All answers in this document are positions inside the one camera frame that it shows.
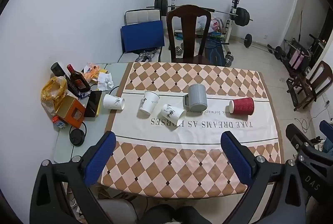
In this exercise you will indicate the dark wooden chair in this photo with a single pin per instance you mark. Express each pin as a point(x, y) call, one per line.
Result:
point(189, 31)

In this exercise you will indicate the orange cardboard box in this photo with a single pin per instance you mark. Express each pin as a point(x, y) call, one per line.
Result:
point(72, 112)

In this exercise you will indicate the grey stool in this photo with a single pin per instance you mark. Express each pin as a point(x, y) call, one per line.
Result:
point(117, 211)

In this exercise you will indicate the grey ribbed cup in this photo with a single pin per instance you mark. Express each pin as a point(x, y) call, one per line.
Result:
point(197, 97)

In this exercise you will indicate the white cushioned bench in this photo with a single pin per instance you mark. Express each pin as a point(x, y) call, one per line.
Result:
point(141, 16)

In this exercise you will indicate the black round charger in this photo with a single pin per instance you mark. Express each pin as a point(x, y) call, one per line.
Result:
point(77, 136)

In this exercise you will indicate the folding frame with pink bag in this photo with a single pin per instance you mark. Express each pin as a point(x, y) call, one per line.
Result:
point(296, 56)

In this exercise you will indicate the plastic bags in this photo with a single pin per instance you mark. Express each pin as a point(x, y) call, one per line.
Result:
point(214, 24)

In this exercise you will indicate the orange snack packet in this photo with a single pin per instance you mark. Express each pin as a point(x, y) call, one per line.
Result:
point(92, 73)

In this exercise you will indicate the blue board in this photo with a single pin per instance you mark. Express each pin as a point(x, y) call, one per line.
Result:
point(142, 36)

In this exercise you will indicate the brown wooden chair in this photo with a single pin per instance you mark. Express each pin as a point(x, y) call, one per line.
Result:
point(316, 83)

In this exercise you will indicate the white paper cup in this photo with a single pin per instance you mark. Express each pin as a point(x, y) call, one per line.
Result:
point(148, 105)
point(172, 114)
point(113, 102)

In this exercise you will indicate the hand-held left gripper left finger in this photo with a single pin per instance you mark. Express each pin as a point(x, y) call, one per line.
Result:
point(100, 161)

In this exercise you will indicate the black cylinder box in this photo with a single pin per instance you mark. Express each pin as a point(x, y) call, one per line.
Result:
point(57, 69)

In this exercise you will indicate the white weight rack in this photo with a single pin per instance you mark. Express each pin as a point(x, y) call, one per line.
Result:
point(234, 5)

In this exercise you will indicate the black smartphone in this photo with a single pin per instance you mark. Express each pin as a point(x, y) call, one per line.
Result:
point(93, 104)

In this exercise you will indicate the dark bottle with red cap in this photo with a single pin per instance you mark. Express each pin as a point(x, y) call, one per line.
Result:
point(78, 80)

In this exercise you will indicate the crumpled white tissue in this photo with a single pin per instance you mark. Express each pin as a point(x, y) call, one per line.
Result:
point(105, 81)

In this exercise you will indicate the small blue red carton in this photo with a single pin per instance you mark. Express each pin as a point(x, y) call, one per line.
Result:
point(59, 123)

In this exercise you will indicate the barbell with black plates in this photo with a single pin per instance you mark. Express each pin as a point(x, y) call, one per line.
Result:
point(242, 17)

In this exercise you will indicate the small barbell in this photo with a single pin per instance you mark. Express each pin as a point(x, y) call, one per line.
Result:
point(248, 40)

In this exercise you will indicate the person's legs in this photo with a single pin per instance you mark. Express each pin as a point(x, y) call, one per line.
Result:
point(171, 215)

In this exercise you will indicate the checkered tablecloth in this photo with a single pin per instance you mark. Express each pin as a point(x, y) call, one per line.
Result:
point(187, 151)

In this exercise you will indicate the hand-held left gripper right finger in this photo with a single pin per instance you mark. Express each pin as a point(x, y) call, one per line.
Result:
point(236, 159)

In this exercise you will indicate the red paper cup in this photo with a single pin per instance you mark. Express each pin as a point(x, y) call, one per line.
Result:
point(242, 106)

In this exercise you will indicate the yellow plastic bag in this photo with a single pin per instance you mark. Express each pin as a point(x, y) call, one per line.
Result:
point(53, 91)

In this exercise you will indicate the silver dumbbell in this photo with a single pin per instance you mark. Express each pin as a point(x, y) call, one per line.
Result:
point(179, 50)
point(229, 59)

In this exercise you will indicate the black dumbbell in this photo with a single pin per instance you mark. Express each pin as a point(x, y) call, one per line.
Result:
point(279, 52)

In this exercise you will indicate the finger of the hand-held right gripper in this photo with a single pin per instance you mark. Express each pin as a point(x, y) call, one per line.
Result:
point(295, 134)
point(327, 127)

